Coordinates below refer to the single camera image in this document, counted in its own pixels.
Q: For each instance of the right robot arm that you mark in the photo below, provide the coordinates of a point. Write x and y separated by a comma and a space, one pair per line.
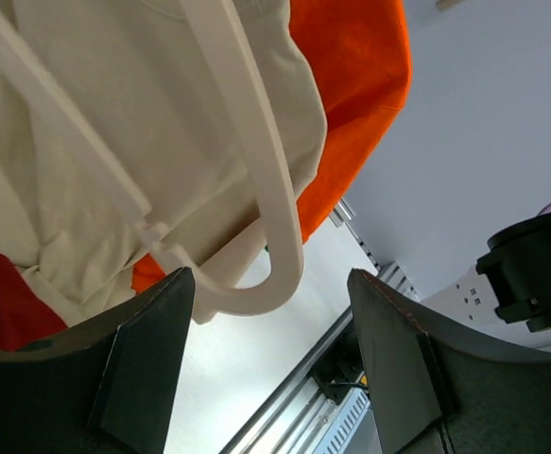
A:
507, 292

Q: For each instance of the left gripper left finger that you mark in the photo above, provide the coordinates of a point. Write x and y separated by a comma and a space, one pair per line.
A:
106, 385

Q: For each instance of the orange t shirt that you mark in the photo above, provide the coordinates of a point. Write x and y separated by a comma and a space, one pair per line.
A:
336, 72

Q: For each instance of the white cable duct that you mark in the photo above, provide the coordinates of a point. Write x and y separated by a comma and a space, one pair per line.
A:
341, 430

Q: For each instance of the beige t shirt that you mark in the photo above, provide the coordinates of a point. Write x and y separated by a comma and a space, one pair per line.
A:
58, 228

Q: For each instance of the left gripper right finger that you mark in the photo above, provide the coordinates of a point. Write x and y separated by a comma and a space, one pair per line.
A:
438, 386

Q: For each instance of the front aluminium rail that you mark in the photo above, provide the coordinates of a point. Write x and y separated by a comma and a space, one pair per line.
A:
296, 415

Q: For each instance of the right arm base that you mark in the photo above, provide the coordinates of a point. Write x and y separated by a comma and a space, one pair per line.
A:
340, 369

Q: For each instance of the red t shirt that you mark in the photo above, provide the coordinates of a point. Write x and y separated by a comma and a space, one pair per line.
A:
24, 318

